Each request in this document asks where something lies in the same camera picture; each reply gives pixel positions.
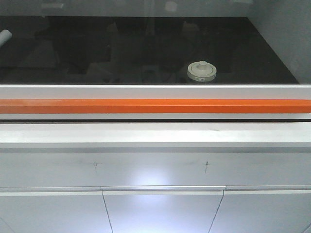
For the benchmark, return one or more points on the white fume hood base cabinet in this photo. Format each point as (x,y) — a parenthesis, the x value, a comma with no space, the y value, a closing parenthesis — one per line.
(155,178)

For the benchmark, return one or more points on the glass jar with cream lid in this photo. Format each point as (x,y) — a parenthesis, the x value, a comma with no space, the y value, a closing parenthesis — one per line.
(201,71)

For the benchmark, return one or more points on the rolled white poster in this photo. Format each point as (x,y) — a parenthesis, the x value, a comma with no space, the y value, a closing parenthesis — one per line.
(5,36)

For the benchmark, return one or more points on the fume hood sash with orange handle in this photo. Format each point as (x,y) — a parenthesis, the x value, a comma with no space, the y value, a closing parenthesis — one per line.
(128,59)

